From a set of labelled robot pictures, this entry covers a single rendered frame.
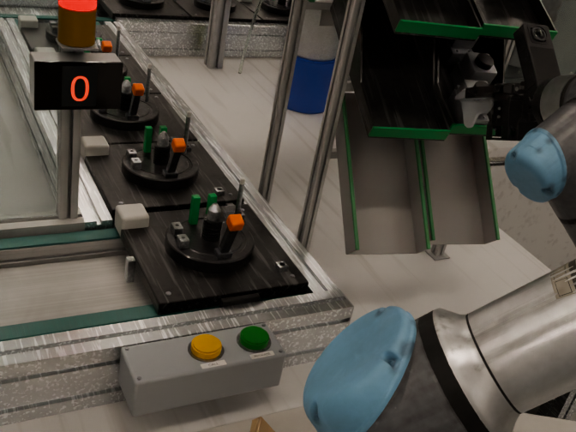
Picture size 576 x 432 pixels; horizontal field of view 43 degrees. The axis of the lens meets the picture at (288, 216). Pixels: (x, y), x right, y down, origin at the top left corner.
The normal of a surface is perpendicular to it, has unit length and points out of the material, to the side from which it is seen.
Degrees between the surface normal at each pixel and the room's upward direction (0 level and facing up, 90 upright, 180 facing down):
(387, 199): 45
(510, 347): 57
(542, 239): 90
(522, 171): 124
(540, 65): 37
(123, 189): 0
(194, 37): 90
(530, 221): 90
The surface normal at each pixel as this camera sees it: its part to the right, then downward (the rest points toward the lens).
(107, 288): 0.18, -0.85
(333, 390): -0.66, -0.72
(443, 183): 0.32, -0.23
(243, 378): 0.43, 0.51
